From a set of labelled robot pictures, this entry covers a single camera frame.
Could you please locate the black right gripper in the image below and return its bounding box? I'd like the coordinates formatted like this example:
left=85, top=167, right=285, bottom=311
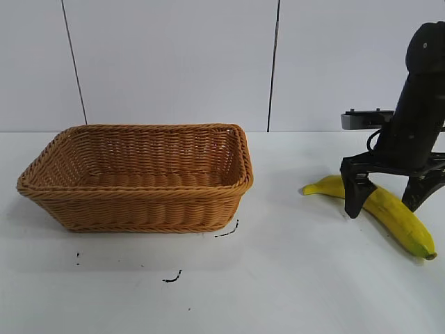
left=340, top=72, right=445, bottom=220

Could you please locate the yellow banana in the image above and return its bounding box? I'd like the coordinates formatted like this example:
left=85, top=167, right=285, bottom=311
left=301, top=175, right=438, bottom=261

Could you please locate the brown woven wicker basket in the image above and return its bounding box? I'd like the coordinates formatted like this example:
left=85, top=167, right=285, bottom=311
left=16, top=122, right=254, bottom=233

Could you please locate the black camera cable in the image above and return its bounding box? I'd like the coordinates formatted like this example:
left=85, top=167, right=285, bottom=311
left=366, top=127, right=384, bottom=153

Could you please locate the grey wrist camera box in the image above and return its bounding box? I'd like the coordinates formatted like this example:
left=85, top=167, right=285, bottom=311
left=340, top=108, right=396, bottom=132

